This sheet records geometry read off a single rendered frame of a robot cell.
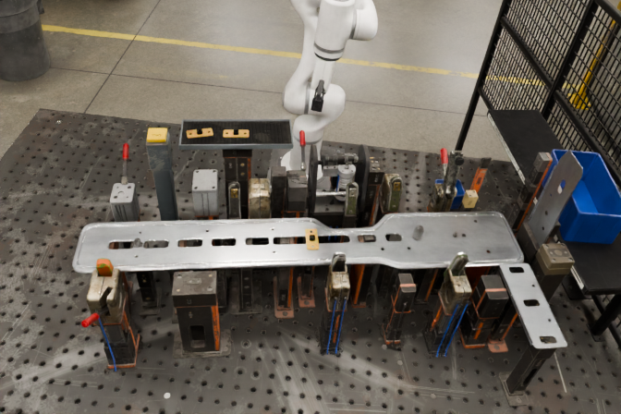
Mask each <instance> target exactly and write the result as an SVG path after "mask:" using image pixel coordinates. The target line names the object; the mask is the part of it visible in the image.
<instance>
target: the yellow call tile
mask: <svg viewBox="0 0 621 414"><path fill-rule="evenodd" d="M166 134H167V128H149V130H148V135H147V142H161V141H166Z"/></svg>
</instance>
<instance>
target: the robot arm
mask: <svg viewBox="0 0 621 414"><path fill-rule="evenodd" d="M290 2H291V4H292V6H293V7H294V8H295V10H296V11H297V12H298V14H299V16H300V17H301V19H302V21H303V23H304V43H303V51H302V57H301V59H300V62H299V65H298V68H297V70H296V71H295V73H294V74H293V76H292V77H291V79H290V80H289V81H288V83H287V85H286V86H285V88H284V91H283V95H282V105H283V106H284V108H285V109H286V110H287V111H288V112H290V113H292V114H300V115H301V116H299V117H297V118H296V120H295V122H294V126H293V133H292V134H293V142H294V148H293V149H291V151H290V152H288V153H287V154H285V156H284V157H283V159H282V162H281V166H285V167H286V171H287V170H301V168H300V164H301V147H300V146H299V132H300V131H301V130H304V131H305V141H306V146H305V162H306V165H307V169H306V176H307V180H308V173H309V163H310V153H311V145H312V144H316V147H317V152H318V160H320V149H321V147H322V140H323V131H324V128H325V127H326V126H328V125H329V124H331V123H332V122H333V121H335V120H336V119H337V118H338V117H339V116H340V115H341V114H342V112H343V110H344V108H345V105H346V95H345V92H344V90H343V89H342V88H341V87H340V86H338V85H335V84H330V82H331V79H332V76H333V72H334V68H335V61H337V60H339V59H340V58H341V56H342V55H343V54H344V51H345V46H346V42H347V40H358V41H369V40H371V39H373V38H374V36H375V35H376V33H377V29H378V19H377V14H376V10H375V6H374V4H373V1H372V0H290ZM317 7H320V12H319V14H318V12H317ZM311 76H313V77H312V82H308V80H309V78H310V77H311Z"/></svg>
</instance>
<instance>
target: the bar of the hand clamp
mask: <svg viewBox="0 0 621 414"><path fill-rule="evenodd" d="M463 164H464V159H463V152H462V151H451V152H450V156H449V160H448V164H447V168H446V172H445V176H444V184H443V189H444V196H443V198H444V197H445V193H446V189H447V186H451V187H450V190H451V193H450V194H449V196H450V198H453V196H454V192H455V187H456V183H457V177H458V173H459V169H460V166H461V165H463Z"/></svg>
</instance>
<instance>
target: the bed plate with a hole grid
mask: <svg viewBox="0 0 621 414"><path fill-rule="evenodd" d="M149 128H167V132H169V136H170V142H171V150H172V156H173V160H172V169H173V176H174V183H175V190H176V196H177V208H178V216H179V219H182V221H185V220H197V217H195V210H194V202H193V193H192V182H193V172H194V170H211V169H215V170H217V171H218V183H219V195H220V201H219V220H225V219H226V199H225V163H224V158H223V153H222V150H179V138H180V130H181V124H173V123H165V122H161V123H160V122H156V121H154V122H152V121H149V120H138V119H131V118H121V117H116V116H100V115H91V114H84V113H76V112H68V111H57V110H51V109H43V108H40V109H39V110H38V111H37V113H36V114H35V115H34V117H33V118H32V119H31V121H30V122H29V124H28V125H27V126H26V127H25V128H24V129H23V130H22V131H21V133H20V134H19V135H18V137H17V138H16V139H15V141H14V142H13V143H12V145H11V146H10V147H9V148H8V150H7V151H6V152H5V154H4V155H3V156H2V158H1V159H0V414H621V350H620V348H619V346H618V344H617V343H616V341H615V339H614V337H613V335H612V333H611V332H610V330H609V328H608V327H607V329H606V330H605V331H604V332H603V336H604V338H605V339H606V340H605V341H602V342H595V341H594V339H593V338H592V336H591V333H590V331H589V329H588V327H587V325H586V324H587V323H596V321H597V320H598V319H599V318H600V316H601V314H600V312H599V310H598V308H597V306H596V305H595V303H594V301H593V299H581V300H570V299H569V298H568V296H567V294H566V291H565V290H564V288H563V286H562V284H561V283H560V285H559V287H558V288H557V289H556V291H555V292H554V295H553V296H552V298H551V299H550V301H549V302H548V304H549V306H550V308H551V310H552V312H553V314H554V317H555V318H556V321H557V323H558V325H559V327H560V329H561V331H562V333H563V335H564V337H565V339H566V342H567V347H558V348H557V350H556V351H555V352H554V354H553V355H552V356H551V357H550V358H549V359H547V360H546V361H545V362H544V363H543V365H542V366H541V368H540V369H539V371H538V372H537V373H536V375H535V376H534V378H533V379H532V380H531V382H530V384H529V385H528V386H527V388H526V389H525V390H524V391H525V394H526V396H527V399H528V401H529V403H528V405H527V406H517V407H510V406H509V405H508V402H507V399H506V397H505V392H504V389H503V387H502V385H501V382H500V379H499V377H498V374H499V373H500V372H505V371H512V370H514V368H515V367H516V365H517V364H518V361H519V360H520V359H521V357H522V355H523V354H524V352H525V351H526V349H527V348H528V342H529V339H528V338H527V336H526V333H525V331H524V328H517V329H514V328H513V326H511V327H510V329H509V331H508V332H507V334H506V336H505V338H504V340H505V343H506V345H507V348H508V351H507V352H501V353H492V352H491V351H490V350H489V348H488V346H487V343H486V341H485V342H484V344H485V348H483V347H482V348H481V349H480V350H478V349H476V350H472V349H470V348H464V347H463V344H462V340H461V339H459V337H458V333H457V332H455V334H454V336H453V339H452V341H451V343H450V345H449V347H448V349H447V352H446V357H445V356H444V355H442V357H440V356H439V355H438V357H437V358H435V357H432V358H431V359H426V356H424V354H423V353H424V352H425V351H426V350H427V348H426V343H425V339H424V337H423V336H422V332H420V330H422V329H424V328H425V327H426V324H427V322H428V320H429V318H430V315H431V312H432V311H434V309H435V306H436V304H437V301H438V299H439V295H431V294H430V295H429V297H428V304H427V305H414V304H413V302H412V305H411V308H410V312H407V314H406V317H405V320H404V322H403V325H402V330H403V331H402V334H401V336H400V341H401V342H402V341H403V342H404V343H405V344H404V346H402V349H401V346H400V345H398V344H394V346H393V347H392V346H391V344H389V345H386V344H385V341H383V339H382V336H381V335H380V330H379V328H380V325H378V323H379V324H382V323H384V321H385V318H386V315H388V314H389V311H390V308H391V305H392V302H393V301H392V298H391V295H392V294H393V291H394V290H393V285H395V284H396V278H397V273H398V270H399V269H396V268H394V270H393V272H392V276H391V280H390V283H389V287H388V291H387V295H386V297H378V293H377V288H376V285H375V280H376V276H377V275H378V272H379V268H380V264H378V263H376V266H374V268H373V272H372V276H371V283H370V287H369V291H368V296H367V299H366V307H365V308H352V305H351V300H350V295H348V300H347V311H344V315H343V320H342V325H341V330H342V333H341V337H340V339H342V340H343V341H341V342H340V343H341V345H344V346H343V347H342V349H343V350H344V351H343V352H342V353H341V352H339V356H337V355H336V354H334V355H332V354H330V353H328V355H327V354H326V353H324V352H322V351H320V349H321V347H320V346H318V345H319V342H317V341H316V340H317V338H316V335H317V333H314V331H315V330H316V328H315V327H314V326H318V325H319V323H321V318H322V312H323V311H324V304H325V300H326V296H325V290H324V281H325V279H326V273H327V266H328V265H317V266H314V275H313V282H312V286H313V295H314V302H315V308H301V307H300V306H299V303H298V283H297V278H298V277H299V276H301V272H302V266H295V269H293V280H292V297H293V308H294V318H293V319H277V318H275V313H274V280H273V278H274V277H275V276H277V267H270V270H267V271H270V273H267V274H265V275H262V272H260V273H258V274H257V273H254V274H253V273H252V272H251V279H252V281H261V282H262V313H261V314H242V315H231V314H230V313H229V296H230V282H238V274H231V269H226V271H225V275H226V283H227V308H226V313H219V325H220V330H223V329H229V330H231V348H230V355H228V356H223V357H206V358H187V359H175V358H174V357H173V347H174V338H175V332H180V331H179V325H178V323H172V318H173V308H174V304H173V299H172V286H171V280H170V275H169V273H168V272H167V271H152V273H153V278H154V283H155V286H156V287H160V288H161V289H162V295H161V302H160V310H159V314H158V315H148V316H139V314H140V302H141V293H140V287H139V283H138V279H137V276H136V274H130V275H127V276H126V278H127V281H132V282H133V288H132V294H131V300H130V305H129V313H130V315H132V316H133V320H134V323H135V326H136V330H137V334H139V335H141V336H142V340H141V342H142V343H143V349H142V351H141V352H140V353H137V359H136V366H137V367H138V368H137V369H136V370H134V369H131V368H123V369H120V368H118V370H117V371H113V369H110V371H109V372H108V374H107V375H106V371H105V367H106V366H107V363H108V360H107V357H106V355H105V352H104V337H103V335H102V332H101V329H100V326H98V325H93V323H92V324H91V325H90V326H88V327H86V328H85V327H83V326H82V325H81V323H82V321H84V320H85V319H86V318H88V317H89V316H91V312H90V309H89V306H88V304H87V301H86V298H87V295H88V290H89V286H90V282H91V275H92V274H81V273H78V272H76V271H75V270H74V268H73V265H72V262H73V259H74V255H75V252H76V248H77V246H78V242H79V236H80V233H81V231H82V229H83V227H84V226H85V225H88V224H90V223H104V222H114V221H115V218H114V215H113V211H112V207H111V204H110V199H111V194H112V190H113V186H114V184H116V183H121V177H122V176H123V165H124V161H123V159H122V158H123V144H125V143H127V144H128V145H129V154H128V172H127V177H128V183H134V184H135V186H136V191H137V196H138V201H139V205H140V221H141V222H145V221H161V217H160V212H159V206H158V200H157V195H156V190H155V185H154V179H153V173H152V170H151V169H150V165H149V159H148V153H147V149H146V140H147V135H148V130H149ZM367 146H368V150H369V154H370V157H375V158H381V160H382V163H383V167H384V174H399V176H400V177H401V179H402V181H403V183H402V187H403V190H402V194H401V198H400V203H399V206H398V213H427V212H428V209H427V206H428V204H429V201H430V198H431V195H432V190H433V186H434V184H435V180H436V179H444V173H443V165H442V161H441V154H437V153H433V152H417V151H409V150H399V149H393V148H385V147H376V146H369V145H367ZM515 171H516V168H515V167H514V165H513V163H512V162H507V161H498V160H492V161H491V162H490V164H489V166H488V170H487V173H486V175H485V178H484V179H483V182H482V184H481V189H480V191H479V194H478V199H477V202H476V204H475V207H474V209H473V210H472V212H483V211H496V212H499V213H502V214H503V215H504V216H505V218H506V220H508V218H509V216H510V214H511V212H512V210H513V208H514V206H515V204H516V202H518V193H517V189H522V187H523V184H524V183H523V182H522V180H521V178H520V176H519V175H517V176H516V172H515ZM136 366H135V367H136ZM107 367H108V366H107Z"/></svg>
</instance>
